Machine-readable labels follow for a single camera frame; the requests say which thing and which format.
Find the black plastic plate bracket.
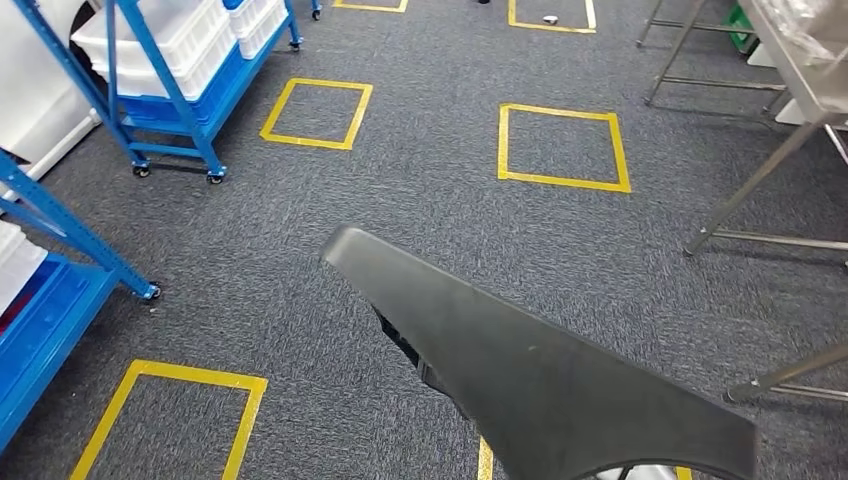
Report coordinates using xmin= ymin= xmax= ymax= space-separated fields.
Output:
xmin=319 ymin=226 xmax=760 ymax=480

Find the blue wheeled shelf rack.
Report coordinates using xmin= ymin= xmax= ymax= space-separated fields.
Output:
xmin=13 ymin=0 xmax=306 ymax=185

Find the blue steel shelf rack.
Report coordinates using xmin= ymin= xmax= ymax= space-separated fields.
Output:
xmin=0 ymin=150 xmax=162 ymax=458

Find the blue plastic bin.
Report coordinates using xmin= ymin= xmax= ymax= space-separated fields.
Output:
xmin=0 ymin=259 xmax=74 ymax=399
xmin=119 ymin=42 xmax=250 ymax=128

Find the white plastic bin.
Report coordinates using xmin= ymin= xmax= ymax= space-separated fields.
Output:
xmin=0 ymin=239 xmax=49 ymax=316
xmin=71 ymin=0 xmax=230 ymax=71
xmin=225 ymin=0 xmax=289 ymax=61
xmin=0 ymin=221 xmax=29 ymax=266
xmin=91 ymin=23 xmax=238 ymax=102

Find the green plastic crate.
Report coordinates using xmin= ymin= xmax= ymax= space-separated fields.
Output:
xmin=725 ymin=3 xmax=757 ymax=54

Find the white cabinet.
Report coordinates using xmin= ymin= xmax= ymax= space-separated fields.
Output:
xmin=747 ymin=42 xmax=848 ymax=128

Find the clear plastic wrap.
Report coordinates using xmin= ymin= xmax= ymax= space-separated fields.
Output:
xmin=758 ymin=0 xmax=848 ymax=68

